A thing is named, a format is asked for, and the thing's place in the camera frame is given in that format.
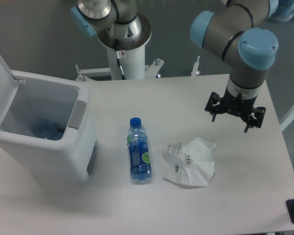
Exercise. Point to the blue plastic bag background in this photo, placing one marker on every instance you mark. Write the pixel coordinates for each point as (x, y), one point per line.
(283, 11)

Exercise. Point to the white paper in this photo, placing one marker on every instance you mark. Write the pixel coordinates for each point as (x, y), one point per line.
(190, 165)

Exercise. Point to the white trash can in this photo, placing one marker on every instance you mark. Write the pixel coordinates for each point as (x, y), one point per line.
(46, 124)

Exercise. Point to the blue plastic bottle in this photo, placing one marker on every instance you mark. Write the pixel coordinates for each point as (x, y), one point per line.
(137, 144)

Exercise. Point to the white pedestal base frame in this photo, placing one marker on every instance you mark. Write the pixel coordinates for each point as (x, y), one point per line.
(135, 71)

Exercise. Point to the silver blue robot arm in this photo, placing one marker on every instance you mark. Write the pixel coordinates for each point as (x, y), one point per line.
(233, 35)

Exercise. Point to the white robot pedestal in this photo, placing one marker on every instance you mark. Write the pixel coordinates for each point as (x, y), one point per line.
(127, 41)

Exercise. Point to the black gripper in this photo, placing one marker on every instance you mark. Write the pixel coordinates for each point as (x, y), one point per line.
(237, 106)

